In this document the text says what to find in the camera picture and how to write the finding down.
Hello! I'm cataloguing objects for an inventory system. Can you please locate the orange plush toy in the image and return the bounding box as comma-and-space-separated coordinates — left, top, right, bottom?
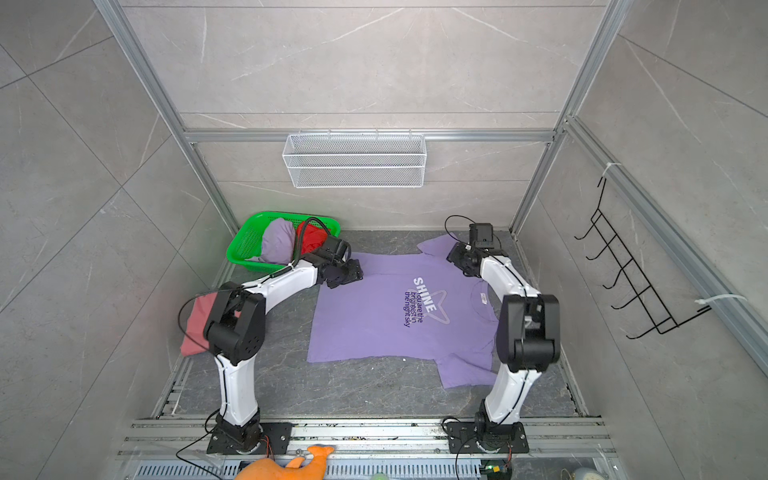
235, 446, 335, 480

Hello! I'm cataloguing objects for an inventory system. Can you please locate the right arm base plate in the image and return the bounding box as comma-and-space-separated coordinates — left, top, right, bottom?
441, 418, 530, 455

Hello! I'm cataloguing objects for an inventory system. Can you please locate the green plastic laundry basket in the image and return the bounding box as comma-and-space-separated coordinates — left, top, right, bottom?
227, 212, 341, 274

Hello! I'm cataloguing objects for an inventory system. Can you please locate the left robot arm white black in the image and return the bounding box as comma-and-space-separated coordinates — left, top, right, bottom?
203, 236, 363, 444

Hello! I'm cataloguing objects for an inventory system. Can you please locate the folded pink t-shirt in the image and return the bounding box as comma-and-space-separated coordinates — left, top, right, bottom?
180, 292, 219, 357

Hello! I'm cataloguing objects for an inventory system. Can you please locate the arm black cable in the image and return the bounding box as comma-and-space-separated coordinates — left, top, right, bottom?
443, 214, 481, 247
290, 216, 334, 268

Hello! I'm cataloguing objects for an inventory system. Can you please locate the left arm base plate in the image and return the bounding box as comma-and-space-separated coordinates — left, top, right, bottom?
206, 422, 293, 456

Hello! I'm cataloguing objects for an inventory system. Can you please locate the lavender t-shirt in basket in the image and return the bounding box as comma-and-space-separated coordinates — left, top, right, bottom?
249, 218, 295, 265

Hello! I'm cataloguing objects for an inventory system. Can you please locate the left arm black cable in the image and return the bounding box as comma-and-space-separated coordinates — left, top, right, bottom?
290, 216, 334, 268

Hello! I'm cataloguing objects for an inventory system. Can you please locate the aluminium mounting rail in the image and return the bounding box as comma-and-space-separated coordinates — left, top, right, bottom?
117, 417, 617, 459

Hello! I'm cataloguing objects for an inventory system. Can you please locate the white wire wall basket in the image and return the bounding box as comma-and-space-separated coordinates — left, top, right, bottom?
282, 133, 428, 189

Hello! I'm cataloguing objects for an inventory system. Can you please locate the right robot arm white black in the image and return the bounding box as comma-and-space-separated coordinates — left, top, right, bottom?
447, 220, 561, 441

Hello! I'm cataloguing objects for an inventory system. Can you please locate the black wire hook rack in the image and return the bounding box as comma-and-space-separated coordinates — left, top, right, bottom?
574, 177, 712, 340

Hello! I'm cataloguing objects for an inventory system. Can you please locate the purple t-shirt with print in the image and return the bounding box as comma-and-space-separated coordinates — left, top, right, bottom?
307, 235, 498, 388

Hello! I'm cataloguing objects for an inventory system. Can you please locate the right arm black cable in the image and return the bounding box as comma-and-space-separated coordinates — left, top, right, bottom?
443, 214, 481, 247

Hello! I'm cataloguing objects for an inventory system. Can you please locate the red t-shirt in basket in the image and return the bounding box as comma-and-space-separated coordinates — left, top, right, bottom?
296, 221, 328, 255

